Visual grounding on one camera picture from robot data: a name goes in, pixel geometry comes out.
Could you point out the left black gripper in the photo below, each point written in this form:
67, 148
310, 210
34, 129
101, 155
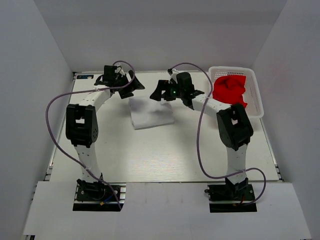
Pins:
131, 87

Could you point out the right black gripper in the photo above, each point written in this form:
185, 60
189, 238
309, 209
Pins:
164, 85

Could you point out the white t shirt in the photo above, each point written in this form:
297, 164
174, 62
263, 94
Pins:
147, 113

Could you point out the red t shirt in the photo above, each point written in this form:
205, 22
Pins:
229, 89

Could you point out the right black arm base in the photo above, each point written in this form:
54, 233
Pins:
221, 199

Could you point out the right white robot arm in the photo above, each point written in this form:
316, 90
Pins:
234, 127

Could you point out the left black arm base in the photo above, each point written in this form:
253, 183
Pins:
98, 197

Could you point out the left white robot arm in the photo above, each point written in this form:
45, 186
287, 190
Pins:
82, 127

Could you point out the blue table label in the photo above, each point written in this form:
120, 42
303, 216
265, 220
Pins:
85, 76

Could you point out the white plastic basket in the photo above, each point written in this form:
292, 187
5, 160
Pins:
251, 96

